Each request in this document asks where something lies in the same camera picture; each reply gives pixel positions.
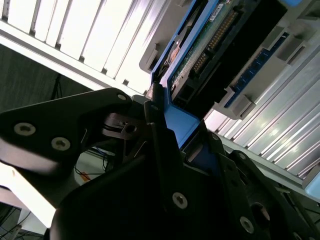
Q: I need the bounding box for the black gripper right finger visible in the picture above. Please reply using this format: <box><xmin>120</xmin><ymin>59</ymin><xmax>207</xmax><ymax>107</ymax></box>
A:
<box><xmin>199</xmin><ymin>119</ymin><xmax>320</xmax><ymax>240</ymax></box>

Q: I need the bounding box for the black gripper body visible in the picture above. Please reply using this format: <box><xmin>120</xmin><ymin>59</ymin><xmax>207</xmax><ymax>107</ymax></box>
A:
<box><xmin>49</xmin><ymin>154</ymin><xmax>278</xmax><ymax>240</ymax></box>

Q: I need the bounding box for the hard disk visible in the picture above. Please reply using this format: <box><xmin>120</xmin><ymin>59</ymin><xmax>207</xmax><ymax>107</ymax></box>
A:
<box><xmin>149</xmin><ymin>0</ymin><xmax>303</xmax><ymax>176</ymax></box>

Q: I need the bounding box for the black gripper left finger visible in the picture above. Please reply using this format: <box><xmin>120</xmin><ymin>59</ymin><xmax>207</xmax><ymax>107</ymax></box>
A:
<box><xmin>0</xmin><ymin>84</ymin><xmax>197</xmax><ymax>221</ymax></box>

